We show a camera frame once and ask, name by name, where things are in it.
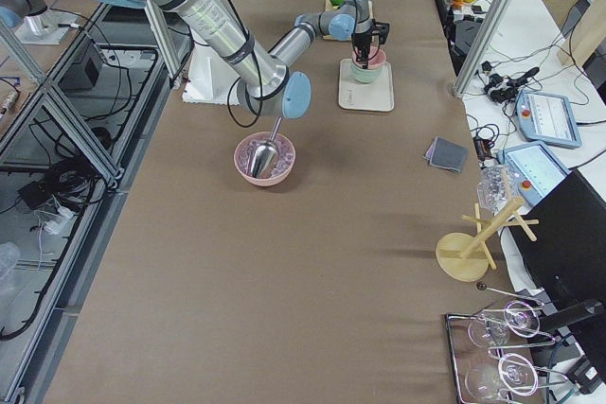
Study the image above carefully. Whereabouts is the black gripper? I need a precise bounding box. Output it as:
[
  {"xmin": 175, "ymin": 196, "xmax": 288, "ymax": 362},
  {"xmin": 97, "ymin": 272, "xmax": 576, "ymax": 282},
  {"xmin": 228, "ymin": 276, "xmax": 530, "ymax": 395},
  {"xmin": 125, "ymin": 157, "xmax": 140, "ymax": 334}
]
[{"xmin": 352, "ymin": 18, "xmax": 390, "ymax": 68}]

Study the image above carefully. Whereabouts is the small pink bowl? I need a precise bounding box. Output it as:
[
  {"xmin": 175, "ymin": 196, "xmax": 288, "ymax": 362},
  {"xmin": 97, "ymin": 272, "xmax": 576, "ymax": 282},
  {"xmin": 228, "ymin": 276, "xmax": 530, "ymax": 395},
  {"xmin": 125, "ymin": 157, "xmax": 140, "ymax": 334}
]
[{"xmin": 367, "ymin": 45, "xmax": 386, "ymax": 68}]

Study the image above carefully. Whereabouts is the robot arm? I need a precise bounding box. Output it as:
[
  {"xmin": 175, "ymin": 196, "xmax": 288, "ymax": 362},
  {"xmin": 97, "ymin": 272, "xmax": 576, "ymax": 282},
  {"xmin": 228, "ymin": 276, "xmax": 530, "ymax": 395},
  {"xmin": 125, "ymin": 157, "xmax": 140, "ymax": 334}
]
[
  {"xmin": 1, "ymin": 0, "xmax": 75, "ymax": 45},
  {"xmin": 96, "ymin": 0, "xmax": 389, "ymax": 119}
]

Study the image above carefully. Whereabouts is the upper green bowl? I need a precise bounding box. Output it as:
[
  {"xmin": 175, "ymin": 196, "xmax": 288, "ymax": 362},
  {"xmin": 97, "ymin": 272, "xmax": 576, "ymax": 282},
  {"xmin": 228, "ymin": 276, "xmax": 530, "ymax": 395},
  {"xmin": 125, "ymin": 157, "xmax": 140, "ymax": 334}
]
[{"xmin": 350, "ymin": 61, "xmax": 384, "ymax": 83}]

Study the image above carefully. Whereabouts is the large pink ice bowl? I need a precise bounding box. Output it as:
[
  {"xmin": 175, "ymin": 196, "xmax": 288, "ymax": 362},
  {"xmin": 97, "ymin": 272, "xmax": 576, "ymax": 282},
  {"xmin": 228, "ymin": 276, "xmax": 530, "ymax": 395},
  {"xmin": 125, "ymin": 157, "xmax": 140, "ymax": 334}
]
[{"xmin": 233, "ymin": 132, "xmax": 296, "ymax": 186}]

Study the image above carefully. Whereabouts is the cream serving tray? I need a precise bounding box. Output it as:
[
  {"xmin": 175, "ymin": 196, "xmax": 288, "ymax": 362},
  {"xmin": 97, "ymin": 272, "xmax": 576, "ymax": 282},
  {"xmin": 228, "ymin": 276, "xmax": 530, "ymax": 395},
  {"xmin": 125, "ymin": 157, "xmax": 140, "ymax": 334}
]
[{"xmin": 338, "ymin": 59, "xmax": 395, "ymax": 113}]

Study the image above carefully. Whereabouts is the wooden cutting board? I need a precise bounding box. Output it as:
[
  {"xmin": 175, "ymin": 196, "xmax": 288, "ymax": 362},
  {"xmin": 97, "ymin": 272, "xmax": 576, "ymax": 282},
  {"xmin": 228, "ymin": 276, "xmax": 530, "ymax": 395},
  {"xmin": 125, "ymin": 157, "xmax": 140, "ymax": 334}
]
[{"xmin": 322, "ymin": 0, "xmax": 375, "ymax": 43}]

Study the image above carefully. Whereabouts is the purple folded cloth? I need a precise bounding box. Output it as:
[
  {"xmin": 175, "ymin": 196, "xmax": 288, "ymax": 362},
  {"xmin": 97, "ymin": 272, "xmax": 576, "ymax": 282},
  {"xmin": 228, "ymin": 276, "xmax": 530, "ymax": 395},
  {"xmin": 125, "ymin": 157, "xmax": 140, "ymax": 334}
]
[{"xmin": 424, "ymin": 142, "xmax": 435, "ymax": 161}]

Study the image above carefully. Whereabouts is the grey folded cloth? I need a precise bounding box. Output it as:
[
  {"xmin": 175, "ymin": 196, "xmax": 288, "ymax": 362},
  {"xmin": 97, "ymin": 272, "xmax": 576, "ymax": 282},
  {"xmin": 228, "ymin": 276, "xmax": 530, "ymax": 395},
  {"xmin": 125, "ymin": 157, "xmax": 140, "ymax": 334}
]
[{"xmin": 428, "ymin": 137, "xmax": 469, "ymax": 173}]

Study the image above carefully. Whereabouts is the metal ice scoop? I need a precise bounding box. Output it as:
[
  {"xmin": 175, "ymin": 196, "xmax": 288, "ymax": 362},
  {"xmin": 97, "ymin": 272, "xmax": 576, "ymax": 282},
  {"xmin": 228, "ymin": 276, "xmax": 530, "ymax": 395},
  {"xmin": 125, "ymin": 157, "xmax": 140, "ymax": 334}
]
[{"xmin": 247, "ymin": 116, "xmax": 283, "ymax": 179}]

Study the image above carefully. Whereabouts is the crumpled plastic bag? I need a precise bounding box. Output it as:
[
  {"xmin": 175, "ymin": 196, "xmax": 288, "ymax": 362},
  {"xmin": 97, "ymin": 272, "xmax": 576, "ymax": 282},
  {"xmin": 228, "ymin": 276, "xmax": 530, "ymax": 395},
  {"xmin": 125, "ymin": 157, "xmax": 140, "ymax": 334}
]
[{"xmin": 477, "ymin": 165, "xmax": 519, "ymax": 213}]

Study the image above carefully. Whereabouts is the upper teach pendant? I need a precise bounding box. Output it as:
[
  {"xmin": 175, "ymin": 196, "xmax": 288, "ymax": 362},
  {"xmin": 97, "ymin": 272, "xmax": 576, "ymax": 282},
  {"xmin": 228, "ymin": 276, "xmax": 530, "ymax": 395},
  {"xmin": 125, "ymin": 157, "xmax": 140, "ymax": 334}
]
[{"xmin": 516, "ymin": 90, "xmax": 582, "ymax": 149}]

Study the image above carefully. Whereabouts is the teach pendant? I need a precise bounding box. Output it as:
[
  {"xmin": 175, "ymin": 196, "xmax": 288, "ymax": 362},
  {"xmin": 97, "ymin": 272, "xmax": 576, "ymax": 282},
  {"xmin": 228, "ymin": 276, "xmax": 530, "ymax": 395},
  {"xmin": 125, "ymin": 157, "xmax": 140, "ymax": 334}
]
[
  {"xmin": 498, "ymin": 141, "xmax": 570, "ymax": 206},
  {"xmin": 516, "ymin": 90, "xmax": 582, "ymax": 149}
]

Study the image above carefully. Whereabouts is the lower teach pendant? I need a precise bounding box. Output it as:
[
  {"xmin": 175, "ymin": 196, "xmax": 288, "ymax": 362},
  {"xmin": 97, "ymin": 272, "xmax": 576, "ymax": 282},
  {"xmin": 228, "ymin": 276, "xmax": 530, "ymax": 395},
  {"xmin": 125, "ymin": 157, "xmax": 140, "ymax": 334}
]
[{"xmin": 498, "ymin": 141, "xmax": 570, "ymax": 206}]

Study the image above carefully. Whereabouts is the wooden mug tree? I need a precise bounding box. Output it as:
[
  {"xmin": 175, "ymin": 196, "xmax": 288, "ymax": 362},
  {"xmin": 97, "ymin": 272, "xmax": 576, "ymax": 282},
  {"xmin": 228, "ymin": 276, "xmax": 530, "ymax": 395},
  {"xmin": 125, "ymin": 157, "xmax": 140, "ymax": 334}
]
[{"xmin": 436, "ymin": 194, "xmax": 539, "ymax": 282}]

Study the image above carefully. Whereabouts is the black monitor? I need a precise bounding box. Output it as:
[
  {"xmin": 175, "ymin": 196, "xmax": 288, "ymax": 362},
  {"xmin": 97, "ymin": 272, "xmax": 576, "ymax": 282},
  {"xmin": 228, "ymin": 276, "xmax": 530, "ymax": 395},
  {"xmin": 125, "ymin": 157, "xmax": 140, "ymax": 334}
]
[{"xmin": 510, "ymin": 170, "xmax": 605, "ymax": 309}]

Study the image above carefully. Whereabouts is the upper wine glass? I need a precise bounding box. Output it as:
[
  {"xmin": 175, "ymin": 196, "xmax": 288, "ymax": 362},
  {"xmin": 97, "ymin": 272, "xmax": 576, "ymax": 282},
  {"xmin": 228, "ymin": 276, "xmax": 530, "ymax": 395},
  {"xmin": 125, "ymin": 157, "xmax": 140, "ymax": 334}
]
[{"xmin": 468, "ymin": 300, "xmax": 540, "ymax": 348}]

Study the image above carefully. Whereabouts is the wine glass rack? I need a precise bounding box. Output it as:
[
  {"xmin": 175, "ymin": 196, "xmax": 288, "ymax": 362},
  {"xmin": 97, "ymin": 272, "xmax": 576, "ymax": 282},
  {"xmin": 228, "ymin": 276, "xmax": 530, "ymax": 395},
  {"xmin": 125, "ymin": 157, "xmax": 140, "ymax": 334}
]
[{"xmin": 445, "ymin": 281, "xmax": 582, "ymax": 403}]

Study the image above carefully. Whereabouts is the lower wine glass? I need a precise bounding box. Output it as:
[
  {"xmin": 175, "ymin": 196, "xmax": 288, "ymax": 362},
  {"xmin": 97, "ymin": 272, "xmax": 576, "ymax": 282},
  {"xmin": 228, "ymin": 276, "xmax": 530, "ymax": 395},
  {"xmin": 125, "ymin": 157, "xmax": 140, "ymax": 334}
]
[{"xmin": 464, "ymin": 353, "xmax": 539, "ymax": 403}]

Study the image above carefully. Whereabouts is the white camera post base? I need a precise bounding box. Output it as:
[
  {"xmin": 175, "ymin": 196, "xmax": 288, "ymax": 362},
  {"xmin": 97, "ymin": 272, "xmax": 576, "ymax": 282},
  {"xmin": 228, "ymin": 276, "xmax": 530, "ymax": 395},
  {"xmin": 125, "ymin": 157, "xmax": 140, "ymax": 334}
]
[{"xmin": 183, "ymin": 39, "xmax": 240, "ymax": 105}]

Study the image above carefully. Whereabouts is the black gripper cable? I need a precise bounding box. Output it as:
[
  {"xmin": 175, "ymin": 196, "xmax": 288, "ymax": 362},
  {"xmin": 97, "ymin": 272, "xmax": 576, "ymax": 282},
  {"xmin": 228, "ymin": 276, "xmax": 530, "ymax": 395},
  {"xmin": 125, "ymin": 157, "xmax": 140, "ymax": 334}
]
[{"xmin": 203, "ymin": 0, "xmax": 266, "ymax": 129}]

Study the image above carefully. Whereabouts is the aluminium frame post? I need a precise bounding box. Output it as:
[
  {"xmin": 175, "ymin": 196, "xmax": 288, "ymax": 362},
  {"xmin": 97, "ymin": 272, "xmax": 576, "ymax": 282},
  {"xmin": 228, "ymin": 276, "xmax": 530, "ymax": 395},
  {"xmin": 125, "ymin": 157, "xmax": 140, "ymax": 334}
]
[{"xmin": 453, "ymin": 0, "xmax": 512, "ymax": 98}]

